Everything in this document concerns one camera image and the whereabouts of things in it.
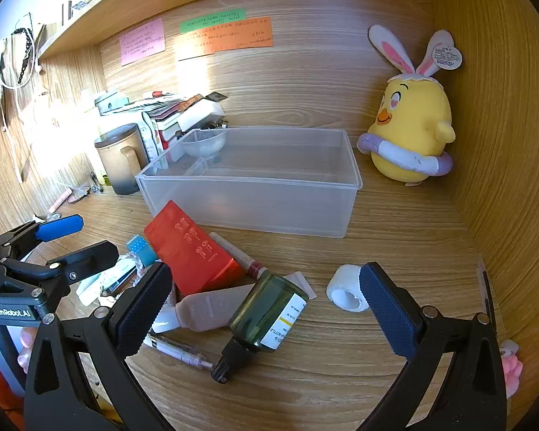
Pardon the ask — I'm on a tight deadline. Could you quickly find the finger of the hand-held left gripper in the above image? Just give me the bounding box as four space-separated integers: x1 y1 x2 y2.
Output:
0 214 84 263
0 240 120 297

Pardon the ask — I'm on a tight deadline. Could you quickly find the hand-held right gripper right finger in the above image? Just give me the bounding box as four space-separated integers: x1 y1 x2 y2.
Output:
357 261 508 431

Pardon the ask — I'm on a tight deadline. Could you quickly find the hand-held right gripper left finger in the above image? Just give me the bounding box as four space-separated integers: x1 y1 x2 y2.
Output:
24 261 176 431

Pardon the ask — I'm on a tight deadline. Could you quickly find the light teal tube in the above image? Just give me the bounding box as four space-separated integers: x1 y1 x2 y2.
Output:
76 256 140 310

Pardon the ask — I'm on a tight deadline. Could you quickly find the small blue container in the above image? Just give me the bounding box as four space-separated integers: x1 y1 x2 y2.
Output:
126 235 158 267

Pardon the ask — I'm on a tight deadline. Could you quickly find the cream squeeze tube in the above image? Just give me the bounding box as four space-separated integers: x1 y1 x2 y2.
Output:
153 285 257 333

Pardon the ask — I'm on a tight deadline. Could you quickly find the red packet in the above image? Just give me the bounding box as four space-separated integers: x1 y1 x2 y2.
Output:
144 200 244 295

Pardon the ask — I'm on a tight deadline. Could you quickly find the white red lip gloss tube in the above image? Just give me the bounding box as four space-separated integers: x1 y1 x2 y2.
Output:
208 232 268 279

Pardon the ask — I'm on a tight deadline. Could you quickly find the green glass bottle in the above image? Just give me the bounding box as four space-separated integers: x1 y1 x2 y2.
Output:
211 272 309 384

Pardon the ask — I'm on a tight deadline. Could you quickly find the clear plastic storage box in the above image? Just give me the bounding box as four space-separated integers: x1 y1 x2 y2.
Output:
135 127 364 238

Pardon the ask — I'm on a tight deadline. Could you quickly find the person's left hand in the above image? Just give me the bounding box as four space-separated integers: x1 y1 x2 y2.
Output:
17 327 40 374

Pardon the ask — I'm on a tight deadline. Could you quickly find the pink lip balm stick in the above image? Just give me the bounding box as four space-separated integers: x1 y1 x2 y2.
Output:
47 189 73 214

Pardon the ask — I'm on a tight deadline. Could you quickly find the white tape roll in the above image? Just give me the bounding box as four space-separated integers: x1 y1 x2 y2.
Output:
326 264 370 312

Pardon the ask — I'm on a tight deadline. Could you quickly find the clear silver pen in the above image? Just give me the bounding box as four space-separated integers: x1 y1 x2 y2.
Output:
148 331 214 371

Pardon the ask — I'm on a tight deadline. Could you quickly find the white paper slip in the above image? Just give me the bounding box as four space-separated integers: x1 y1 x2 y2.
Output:
283 272 317 301

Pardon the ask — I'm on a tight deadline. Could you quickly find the brown lidded mug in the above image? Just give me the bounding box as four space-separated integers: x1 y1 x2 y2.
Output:
94 123 151 196

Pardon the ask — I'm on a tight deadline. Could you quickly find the white printed carton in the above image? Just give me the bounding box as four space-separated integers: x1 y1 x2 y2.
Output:
141 112 160 162

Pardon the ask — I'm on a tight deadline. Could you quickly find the white teal jar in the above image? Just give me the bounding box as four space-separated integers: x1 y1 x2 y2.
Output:
92 90 131 115

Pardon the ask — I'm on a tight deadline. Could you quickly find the red white carton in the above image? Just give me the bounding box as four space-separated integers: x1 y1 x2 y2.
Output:
155 121 183 162

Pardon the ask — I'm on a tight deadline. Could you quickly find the pink fluffy item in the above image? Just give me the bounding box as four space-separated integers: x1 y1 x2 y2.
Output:
498 340 524 398

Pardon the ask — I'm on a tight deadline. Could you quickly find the stack of books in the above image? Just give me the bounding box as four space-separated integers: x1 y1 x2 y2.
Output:
141 92 230 135

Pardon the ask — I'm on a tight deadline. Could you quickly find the clear plastic bowl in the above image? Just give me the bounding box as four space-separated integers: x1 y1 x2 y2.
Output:
180 128 229 160

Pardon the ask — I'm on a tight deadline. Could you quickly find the white box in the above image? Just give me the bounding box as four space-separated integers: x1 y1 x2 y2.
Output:
177 101 225 131

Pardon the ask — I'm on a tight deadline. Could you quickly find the yellow chick plush toy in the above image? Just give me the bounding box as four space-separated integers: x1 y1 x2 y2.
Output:
357 24 464 188

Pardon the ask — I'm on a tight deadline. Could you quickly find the pink sticky note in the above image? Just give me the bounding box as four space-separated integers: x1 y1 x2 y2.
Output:
119 18 167 66

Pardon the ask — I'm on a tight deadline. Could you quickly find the green sticky note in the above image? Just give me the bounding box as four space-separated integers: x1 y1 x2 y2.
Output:
180 9 245 35

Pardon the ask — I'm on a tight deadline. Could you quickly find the orange sticky note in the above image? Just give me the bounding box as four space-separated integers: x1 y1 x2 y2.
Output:
177 17 275 62

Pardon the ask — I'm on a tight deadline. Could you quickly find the black strap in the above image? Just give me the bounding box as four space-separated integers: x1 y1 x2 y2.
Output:
13 24 37 86

